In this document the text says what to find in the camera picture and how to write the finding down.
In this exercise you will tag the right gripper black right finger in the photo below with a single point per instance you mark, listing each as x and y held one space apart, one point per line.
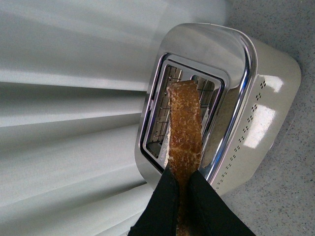
208 213

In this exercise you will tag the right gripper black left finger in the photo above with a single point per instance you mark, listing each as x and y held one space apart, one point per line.
160 215

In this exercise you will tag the brown bread slice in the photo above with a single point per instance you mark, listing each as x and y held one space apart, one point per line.
185 142

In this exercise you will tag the beige chrome two-slot toaster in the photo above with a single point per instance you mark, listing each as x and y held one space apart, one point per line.
245 91

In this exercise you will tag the grey pleated curtain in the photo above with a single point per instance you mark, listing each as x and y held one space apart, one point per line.
73 79

